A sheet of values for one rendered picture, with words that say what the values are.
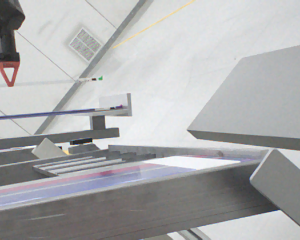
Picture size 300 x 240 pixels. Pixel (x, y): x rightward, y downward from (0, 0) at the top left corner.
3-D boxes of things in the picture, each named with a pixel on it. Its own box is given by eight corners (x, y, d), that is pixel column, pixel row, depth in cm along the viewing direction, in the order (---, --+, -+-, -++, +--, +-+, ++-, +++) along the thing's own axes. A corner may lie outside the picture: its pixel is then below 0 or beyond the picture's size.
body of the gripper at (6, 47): (-2, 59, 153) (-5, 33, 153) (-4, 62, 163) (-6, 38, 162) (20, 58, 155) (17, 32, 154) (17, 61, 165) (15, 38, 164)
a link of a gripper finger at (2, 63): (-1, 87, 156) (-4, 55, 155) (-2, 88, 163) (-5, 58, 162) (22, 86, 158) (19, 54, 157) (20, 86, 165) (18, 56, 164)
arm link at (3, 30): (16, 15, 157) (7, 18, 162) (-6, 14, 153) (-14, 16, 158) (18, 38, 158) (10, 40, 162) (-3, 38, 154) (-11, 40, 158)
